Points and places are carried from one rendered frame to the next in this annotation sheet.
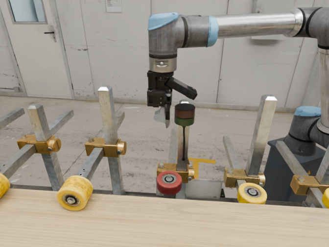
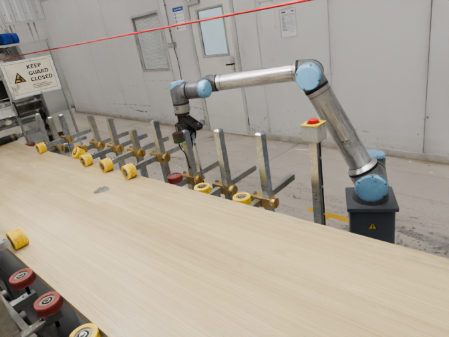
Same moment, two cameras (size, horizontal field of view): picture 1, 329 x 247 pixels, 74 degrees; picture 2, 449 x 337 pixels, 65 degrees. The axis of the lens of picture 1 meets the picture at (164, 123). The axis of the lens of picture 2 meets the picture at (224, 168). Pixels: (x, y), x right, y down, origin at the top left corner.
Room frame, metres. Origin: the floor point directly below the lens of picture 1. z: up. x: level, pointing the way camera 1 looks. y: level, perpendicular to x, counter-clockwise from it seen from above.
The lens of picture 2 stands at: (-0.63, -1.37, 1.62)
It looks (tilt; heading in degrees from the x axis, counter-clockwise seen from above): 22 degrees down; 40
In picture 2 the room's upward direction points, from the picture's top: 10 degrees counter-clockwise
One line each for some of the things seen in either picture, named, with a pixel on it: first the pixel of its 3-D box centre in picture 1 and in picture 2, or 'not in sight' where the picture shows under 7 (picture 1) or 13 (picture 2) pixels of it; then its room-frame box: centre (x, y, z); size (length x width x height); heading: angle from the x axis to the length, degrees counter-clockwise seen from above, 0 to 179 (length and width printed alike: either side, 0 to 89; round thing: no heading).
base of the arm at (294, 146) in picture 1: (300, 140); (370, 189); (1.16, -0.86, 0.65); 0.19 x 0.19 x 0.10
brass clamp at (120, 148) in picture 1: (106, 147); (160, 156); (0.65, 0.21, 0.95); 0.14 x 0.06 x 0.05; 85
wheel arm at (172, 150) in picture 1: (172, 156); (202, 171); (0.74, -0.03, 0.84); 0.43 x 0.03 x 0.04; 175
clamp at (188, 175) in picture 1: (175, 173); (191, 178); (0.63, -0.04, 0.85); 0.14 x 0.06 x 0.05; 85
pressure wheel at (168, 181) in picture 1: (169, 190); (176, 184); (0.53, -0.02, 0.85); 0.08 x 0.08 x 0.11
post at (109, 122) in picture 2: not in sight; (117, 150); (0.69, 0.68, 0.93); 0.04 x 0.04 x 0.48; 85
